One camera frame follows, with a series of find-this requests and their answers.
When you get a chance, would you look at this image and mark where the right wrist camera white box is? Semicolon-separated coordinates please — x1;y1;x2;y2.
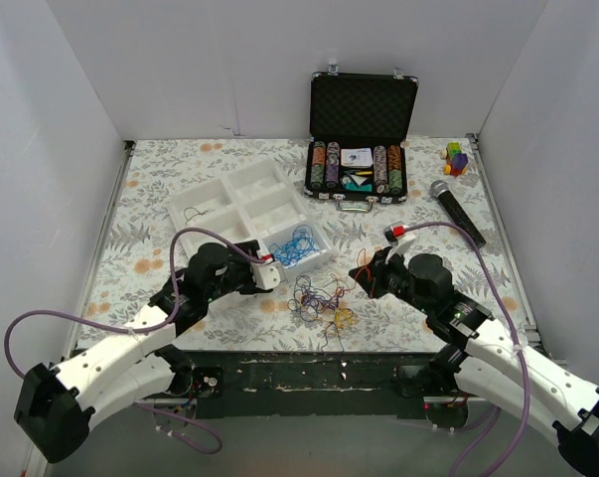
383;222;416;264

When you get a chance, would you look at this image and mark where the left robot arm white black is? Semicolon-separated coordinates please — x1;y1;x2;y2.
14;237;282;463

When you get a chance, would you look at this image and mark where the orange thin wire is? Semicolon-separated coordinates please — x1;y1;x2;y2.
354;246;375;294

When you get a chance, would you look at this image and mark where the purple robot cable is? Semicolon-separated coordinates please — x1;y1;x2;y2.
3;227;275;456
402;221;531;477

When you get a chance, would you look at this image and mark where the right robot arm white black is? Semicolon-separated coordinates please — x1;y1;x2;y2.
349;248;599;476

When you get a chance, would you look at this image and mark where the white plastic compartment tray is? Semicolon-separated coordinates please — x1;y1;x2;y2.
167;159;338;277

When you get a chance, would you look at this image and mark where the black poker chip case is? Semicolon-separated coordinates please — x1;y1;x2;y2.
303;65;419;213

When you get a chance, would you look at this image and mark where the black handheld microphone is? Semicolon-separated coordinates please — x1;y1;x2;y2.
430;180;487;248

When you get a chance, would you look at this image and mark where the black metal base plate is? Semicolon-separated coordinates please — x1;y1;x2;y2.
134;350;489;421

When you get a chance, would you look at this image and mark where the yellow thin wire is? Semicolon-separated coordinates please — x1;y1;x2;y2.
331;306;356;329

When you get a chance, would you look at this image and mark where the purple thin wire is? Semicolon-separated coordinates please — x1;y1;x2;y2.
286;272;355;352

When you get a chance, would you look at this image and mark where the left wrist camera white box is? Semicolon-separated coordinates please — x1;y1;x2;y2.
251;254;285;290

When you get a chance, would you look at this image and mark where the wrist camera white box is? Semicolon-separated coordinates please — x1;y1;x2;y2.
383;222;416;264
251;254;285;290

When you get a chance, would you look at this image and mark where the blue thin wire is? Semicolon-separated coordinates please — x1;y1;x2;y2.
268;226;318;269

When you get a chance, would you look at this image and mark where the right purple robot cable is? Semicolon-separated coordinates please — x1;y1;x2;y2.
402;221;531;477

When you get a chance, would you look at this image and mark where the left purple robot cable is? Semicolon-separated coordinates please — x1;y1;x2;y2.
3;227;275;456

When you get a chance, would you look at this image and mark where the colourful toy block train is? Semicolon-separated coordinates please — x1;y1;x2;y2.
442;142;469;177

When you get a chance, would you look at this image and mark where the floral patterned table mat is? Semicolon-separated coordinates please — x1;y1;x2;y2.
76;137;532;352

